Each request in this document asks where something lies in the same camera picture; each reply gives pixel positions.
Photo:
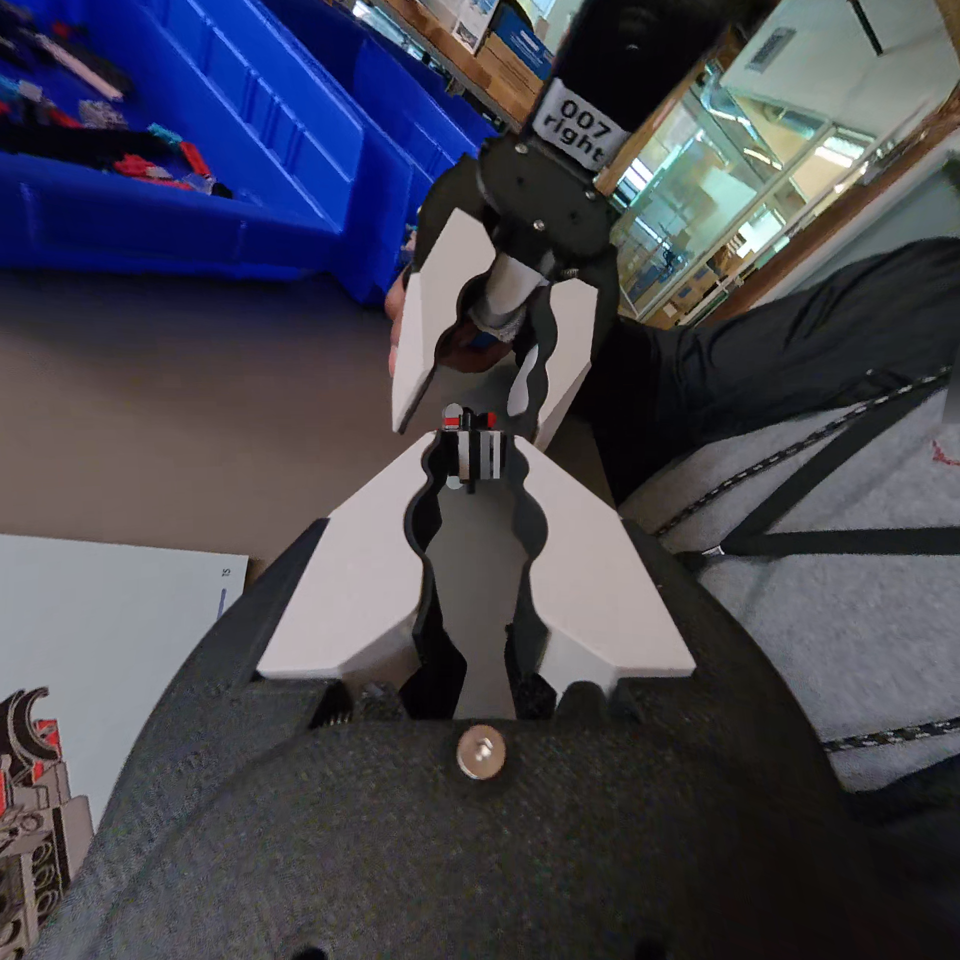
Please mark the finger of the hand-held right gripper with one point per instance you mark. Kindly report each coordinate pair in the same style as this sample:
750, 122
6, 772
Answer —
574, 337
427, 300

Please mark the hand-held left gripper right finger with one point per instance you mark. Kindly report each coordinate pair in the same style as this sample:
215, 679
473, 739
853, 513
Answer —
607, 592

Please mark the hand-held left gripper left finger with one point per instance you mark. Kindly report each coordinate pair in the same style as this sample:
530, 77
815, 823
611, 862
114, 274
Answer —
352, 592

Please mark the grey brick model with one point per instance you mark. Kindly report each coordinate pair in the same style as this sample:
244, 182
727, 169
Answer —
472, 450

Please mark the blue plastic bin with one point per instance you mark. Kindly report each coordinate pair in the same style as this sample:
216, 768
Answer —
150, 225
397, 150

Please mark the person's right hand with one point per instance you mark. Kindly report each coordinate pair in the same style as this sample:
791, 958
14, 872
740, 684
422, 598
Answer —
395, 315

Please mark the blue printed box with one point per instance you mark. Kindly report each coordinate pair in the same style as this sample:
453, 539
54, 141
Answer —
525, 37

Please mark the brick instruction booklet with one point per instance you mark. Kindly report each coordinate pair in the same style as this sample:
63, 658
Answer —
112, 637

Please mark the person's grey shirt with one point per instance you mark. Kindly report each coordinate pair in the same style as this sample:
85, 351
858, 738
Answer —
862, 637

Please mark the pile of loose bricks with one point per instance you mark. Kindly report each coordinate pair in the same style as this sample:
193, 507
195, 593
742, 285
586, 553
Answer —
90, 112

